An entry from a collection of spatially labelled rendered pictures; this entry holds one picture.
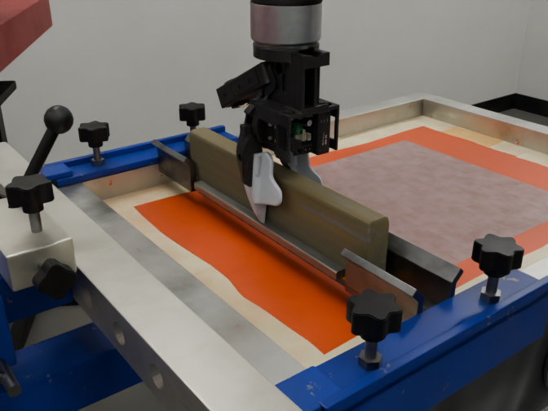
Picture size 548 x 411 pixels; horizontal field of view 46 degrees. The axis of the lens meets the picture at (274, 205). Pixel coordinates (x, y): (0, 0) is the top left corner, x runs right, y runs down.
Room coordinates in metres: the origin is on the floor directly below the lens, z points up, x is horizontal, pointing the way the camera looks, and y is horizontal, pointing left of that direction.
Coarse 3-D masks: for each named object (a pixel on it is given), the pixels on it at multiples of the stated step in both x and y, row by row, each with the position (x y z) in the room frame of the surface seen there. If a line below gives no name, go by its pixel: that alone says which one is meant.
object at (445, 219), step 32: (512, 160) 1.00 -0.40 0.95; (416, 192) 0.87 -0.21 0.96; (448, 192) 0.87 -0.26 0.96; (480, 192) 0.87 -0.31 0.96; (512, 192) 0.87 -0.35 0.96; (544, 192) 0.87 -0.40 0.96; (416, 224) 0.76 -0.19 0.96; (448, 224) 0.76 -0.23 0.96; (480, 224) 0.76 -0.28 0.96; (512, 224) 0.76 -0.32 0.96; (544, 224) 0.76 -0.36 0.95; (256, 256) 0.68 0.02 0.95; (288, 256) 0.68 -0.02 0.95; (448, 256) 0.68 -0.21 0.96; (256, 288) 0.61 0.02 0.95; (288, 288) 0.61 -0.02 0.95; (320, 288) 0.61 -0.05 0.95; (288, 320) 0.54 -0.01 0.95; (320, 320) 0.54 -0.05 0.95
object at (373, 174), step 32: (416, 128) 1.17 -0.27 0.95; (320, 160) 1.00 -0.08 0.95; (352, 160) 1.00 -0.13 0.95; (384, 160) 1.00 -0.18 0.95; (416, 160) 1.00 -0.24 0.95; (448, 160) 1.00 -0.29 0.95; (480, 160) 1.00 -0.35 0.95; (192, 192) 0.87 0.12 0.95; (352, 192) 0.87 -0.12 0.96; (384, 192) 0.87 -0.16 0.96; (160, 224) 0.76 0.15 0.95; (192, 224) 0.76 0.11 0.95; (224, 224) 0.76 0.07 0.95; (224, 256) 0.68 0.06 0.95
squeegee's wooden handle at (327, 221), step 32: (192, 160) 0.84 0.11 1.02; (224, 160) 0.77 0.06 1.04; (224, 192) 0.77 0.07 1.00; (288, 192) 0.66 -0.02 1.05; (320, 192) 0.63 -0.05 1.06; (288, 224) 0.66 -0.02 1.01; (320, 224) 0.62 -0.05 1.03; (352, 224) 0.58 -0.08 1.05; (384, 224) 0.57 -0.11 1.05; (384, 256) 0.57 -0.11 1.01
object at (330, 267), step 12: (204, 192) 0.79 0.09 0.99; (216, 192) 0.78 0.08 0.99; (228, 204) 0.74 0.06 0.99; (240, 204) 0.74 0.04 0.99; (240, 216) 0.72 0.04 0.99; (252, 216) 0.71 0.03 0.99; (264, 228) 0.68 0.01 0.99; (276, 228) 0.67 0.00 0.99; (276, 240) 0.66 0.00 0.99; (288, 240) 0.65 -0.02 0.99; (300, 252) 0.62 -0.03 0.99; (312, 252) 0.62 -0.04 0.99; (312, 264) 0.61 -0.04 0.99; (324, 264) 0.59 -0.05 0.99; (336, 264) 0.59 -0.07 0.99; (336, 276) 0.58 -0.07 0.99
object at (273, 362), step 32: (416, 96) 1.27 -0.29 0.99; (352, 128) 1.14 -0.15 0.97; (480, 128) 1.14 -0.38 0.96; (512, 128) 1.09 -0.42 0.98; (544, 128) 1.06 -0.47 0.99; (64, 192) 0.79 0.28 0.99; (96, 192) 0.84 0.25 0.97; (128, 192) 0.87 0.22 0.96; (128, 224) 0.69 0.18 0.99; (160, 256) 0.62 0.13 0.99; (192, 288) 0.55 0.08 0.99; (224, 320) 0.50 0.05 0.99; (256, 352) 0.45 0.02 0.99
